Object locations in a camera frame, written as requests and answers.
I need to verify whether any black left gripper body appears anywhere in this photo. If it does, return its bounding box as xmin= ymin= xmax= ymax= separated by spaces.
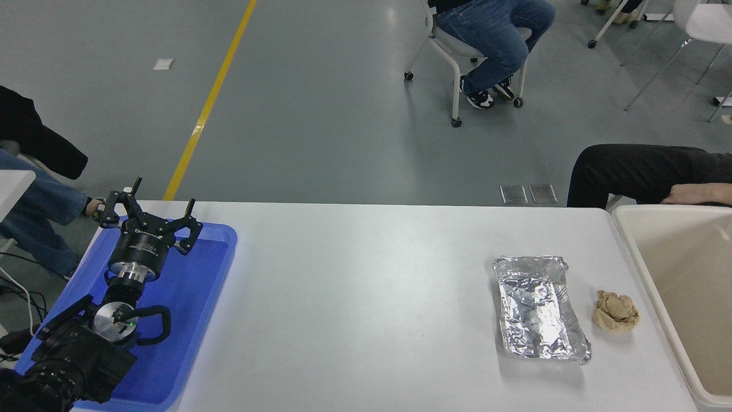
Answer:
xmin=108 ymin=221 xmax=174 ymax=271

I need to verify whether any person's hand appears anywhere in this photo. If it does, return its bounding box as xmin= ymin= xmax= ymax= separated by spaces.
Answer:
xmin=661 ymin=183 xmax=732 ymax=207

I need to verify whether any blue plastic tray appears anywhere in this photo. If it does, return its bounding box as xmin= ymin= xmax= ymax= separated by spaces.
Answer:
xmin=14 ymin=216 xmax=238 ymax=412

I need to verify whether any person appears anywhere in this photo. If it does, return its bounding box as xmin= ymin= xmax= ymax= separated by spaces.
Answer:
xmin=0 ymin=85 xmax=108 ymax=281
xmin=595 ymin=0 xmax=645 ymax=25
xmin=567 ymin=144 xmax=732 ymax=209
xmin=427 ymin=0 xmax=556 ymax=110

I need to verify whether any white side table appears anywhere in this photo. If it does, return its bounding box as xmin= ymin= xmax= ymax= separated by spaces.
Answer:
xmin=0 ymin=169 xmax=37 ymax=224

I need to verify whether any white chair with casters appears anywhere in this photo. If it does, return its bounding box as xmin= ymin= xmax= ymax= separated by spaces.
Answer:
xmin=404 ymin=0 xmax=533 ymax=128

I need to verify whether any crumpled foil tray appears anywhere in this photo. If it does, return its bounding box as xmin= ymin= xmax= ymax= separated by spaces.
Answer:
xmin=493 ymin=255 xmax=592 ymax=365

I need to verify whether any crumpled tan paper ball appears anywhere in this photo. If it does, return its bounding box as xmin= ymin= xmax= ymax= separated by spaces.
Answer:
xmin=592 ymin=290 xmax=641 ymax=332

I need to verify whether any white rolling chair base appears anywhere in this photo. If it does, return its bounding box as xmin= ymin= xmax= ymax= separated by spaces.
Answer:
xmin=587 ymin=0 xmax=675 ymax=49

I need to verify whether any large pale bin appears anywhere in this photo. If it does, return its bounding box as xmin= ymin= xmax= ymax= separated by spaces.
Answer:
xmin=612 ymin=204 xmax=732 ymax=411

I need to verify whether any white cable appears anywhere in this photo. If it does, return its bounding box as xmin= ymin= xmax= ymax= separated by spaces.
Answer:
xmin=0 ymin=264 xmax=36 ymax=338

